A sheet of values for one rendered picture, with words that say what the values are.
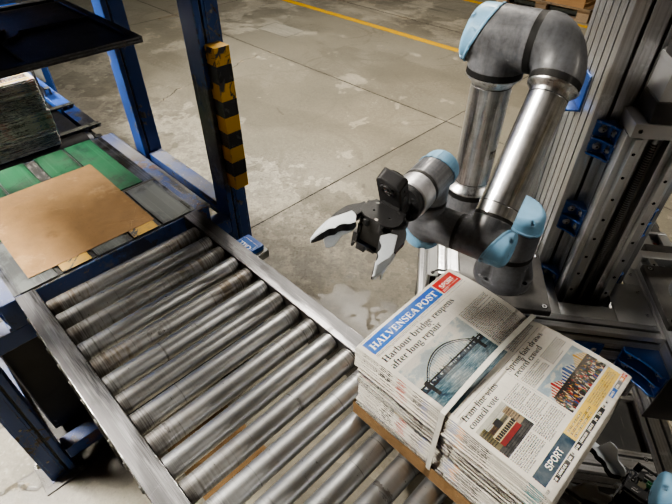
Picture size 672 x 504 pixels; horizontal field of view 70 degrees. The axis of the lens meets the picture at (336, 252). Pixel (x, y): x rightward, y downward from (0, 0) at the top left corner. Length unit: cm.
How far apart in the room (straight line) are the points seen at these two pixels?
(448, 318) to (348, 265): 163
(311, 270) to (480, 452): 181
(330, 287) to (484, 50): 160
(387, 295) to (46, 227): 147
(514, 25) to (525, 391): 66
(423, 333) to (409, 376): 10
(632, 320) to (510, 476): 81
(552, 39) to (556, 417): 65
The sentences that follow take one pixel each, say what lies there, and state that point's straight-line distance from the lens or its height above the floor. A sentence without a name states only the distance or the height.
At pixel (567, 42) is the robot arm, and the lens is 102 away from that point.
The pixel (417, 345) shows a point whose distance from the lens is 88.
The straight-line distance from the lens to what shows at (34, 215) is 179.
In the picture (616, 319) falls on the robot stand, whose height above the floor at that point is 73.
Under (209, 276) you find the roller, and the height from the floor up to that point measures 80.
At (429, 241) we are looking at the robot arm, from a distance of 100.
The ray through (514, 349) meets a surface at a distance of 92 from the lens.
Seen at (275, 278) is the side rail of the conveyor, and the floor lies 80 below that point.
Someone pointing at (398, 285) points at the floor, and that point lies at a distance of 243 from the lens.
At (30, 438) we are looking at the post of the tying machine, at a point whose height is 27.
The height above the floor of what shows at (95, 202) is 80.
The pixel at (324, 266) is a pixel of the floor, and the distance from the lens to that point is 251.
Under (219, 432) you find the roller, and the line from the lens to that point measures 107.
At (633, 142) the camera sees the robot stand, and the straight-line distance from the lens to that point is 124.
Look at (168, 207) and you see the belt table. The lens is 165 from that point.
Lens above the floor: 172
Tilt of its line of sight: 41 degrees down
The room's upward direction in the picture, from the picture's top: straight up
